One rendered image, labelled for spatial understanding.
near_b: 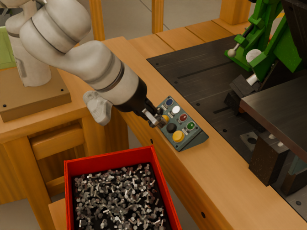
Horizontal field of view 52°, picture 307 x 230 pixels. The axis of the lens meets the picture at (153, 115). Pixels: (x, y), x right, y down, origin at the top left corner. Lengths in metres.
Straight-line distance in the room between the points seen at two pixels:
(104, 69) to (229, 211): 0.38
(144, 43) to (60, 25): 0.82
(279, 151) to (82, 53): 0.42
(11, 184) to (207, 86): 1.20
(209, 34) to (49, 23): 0.96
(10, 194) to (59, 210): 1.07
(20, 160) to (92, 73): 0.62
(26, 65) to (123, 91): 0.52
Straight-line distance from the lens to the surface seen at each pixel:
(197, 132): 0.77
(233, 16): 1.43
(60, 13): 0.47
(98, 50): 0.52
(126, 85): 0.56
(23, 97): 1.03
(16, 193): 1.88
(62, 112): 1.00
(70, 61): 0.52
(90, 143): 1.12
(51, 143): 1.09
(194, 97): 0.95
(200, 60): 1.13
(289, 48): 0.74
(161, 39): 1.31
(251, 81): 0.89
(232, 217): 0.69
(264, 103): 0.58
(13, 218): 1.87
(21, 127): 0.99
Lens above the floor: 1.47
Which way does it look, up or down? 41 degrees down
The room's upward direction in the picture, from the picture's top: straight up
